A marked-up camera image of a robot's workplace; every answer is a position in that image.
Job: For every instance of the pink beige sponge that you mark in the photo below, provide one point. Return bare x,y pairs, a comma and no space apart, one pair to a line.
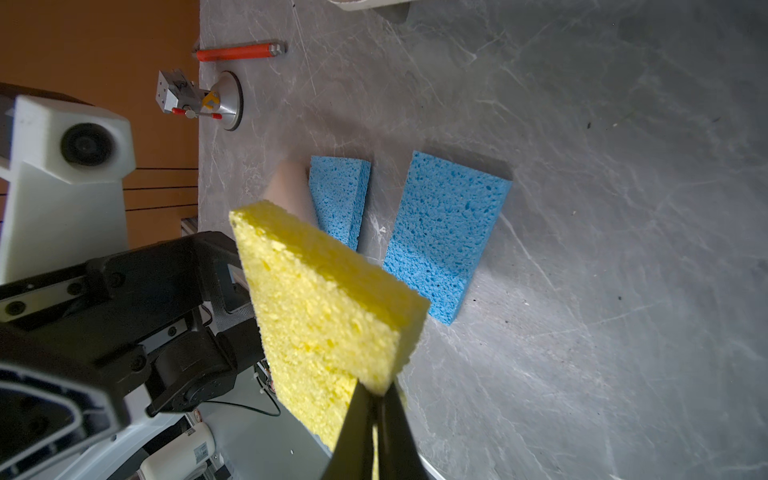
289,189

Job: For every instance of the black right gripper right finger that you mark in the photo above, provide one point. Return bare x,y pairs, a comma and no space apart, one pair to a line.
398,457

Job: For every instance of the red handled small tool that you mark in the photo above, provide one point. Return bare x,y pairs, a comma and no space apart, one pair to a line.
263,50

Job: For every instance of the white two-tier shelf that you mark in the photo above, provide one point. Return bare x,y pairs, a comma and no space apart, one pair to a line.
357,5

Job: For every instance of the light blue sponge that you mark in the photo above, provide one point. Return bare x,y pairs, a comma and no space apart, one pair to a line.
338,187

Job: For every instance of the large yellow textured sponge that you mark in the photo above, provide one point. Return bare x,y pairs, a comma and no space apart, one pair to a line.
329,320

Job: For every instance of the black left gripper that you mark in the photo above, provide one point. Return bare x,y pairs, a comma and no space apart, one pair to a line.
76,341

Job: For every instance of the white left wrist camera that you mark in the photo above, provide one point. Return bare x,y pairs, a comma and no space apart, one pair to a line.
65,202

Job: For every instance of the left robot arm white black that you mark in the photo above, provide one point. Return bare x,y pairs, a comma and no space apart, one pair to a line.
244,433

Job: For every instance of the blue textured sponge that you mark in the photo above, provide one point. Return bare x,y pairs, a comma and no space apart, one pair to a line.
445,219

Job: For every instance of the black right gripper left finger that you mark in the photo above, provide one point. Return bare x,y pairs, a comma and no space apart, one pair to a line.
353,456

